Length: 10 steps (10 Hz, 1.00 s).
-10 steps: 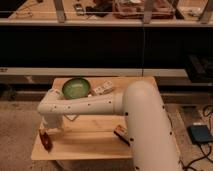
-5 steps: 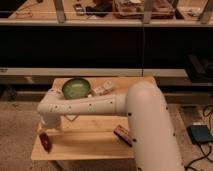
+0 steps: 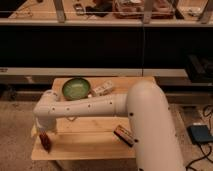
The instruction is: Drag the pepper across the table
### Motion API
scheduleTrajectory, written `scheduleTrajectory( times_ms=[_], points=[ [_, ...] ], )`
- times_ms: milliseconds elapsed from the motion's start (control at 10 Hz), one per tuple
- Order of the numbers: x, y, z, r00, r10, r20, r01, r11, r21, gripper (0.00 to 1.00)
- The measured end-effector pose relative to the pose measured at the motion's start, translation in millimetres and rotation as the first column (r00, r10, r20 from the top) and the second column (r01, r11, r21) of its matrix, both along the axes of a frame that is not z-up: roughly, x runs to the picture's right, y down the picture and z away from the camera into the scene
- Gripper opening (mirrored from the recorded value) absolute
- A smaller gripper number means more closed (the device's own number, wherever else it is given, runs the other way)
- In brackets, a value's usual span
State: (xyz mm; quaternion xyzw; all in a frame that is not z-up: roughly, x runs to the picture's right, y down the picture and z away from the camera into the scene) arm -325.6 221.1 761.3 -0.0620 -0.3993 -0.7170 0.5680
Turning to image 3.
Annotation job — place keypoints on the blue foot pedal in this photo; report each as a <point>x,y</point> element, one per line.
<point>199,134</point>

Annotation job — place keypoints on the black device on shelf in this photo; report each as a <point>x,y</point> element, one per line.
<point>79,9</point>

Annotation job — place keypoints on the brown chocolate bar box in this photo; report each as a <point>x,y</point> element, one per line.
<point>124,135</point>

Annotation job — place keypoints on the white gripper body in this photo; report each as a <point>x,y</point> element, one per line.
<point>45,125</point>

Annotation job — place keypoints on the green bowl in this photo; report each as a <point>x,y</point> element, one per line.
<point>76,89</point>

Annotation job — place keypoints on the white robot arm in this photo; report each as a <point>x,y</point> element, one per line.
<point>145,104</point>

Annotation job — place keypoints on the wooden table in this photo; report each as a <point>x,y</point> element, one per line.
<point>90,136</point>

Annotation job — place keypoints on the tray of items on shelf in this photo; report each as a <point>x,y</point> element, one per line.
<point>133,9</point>

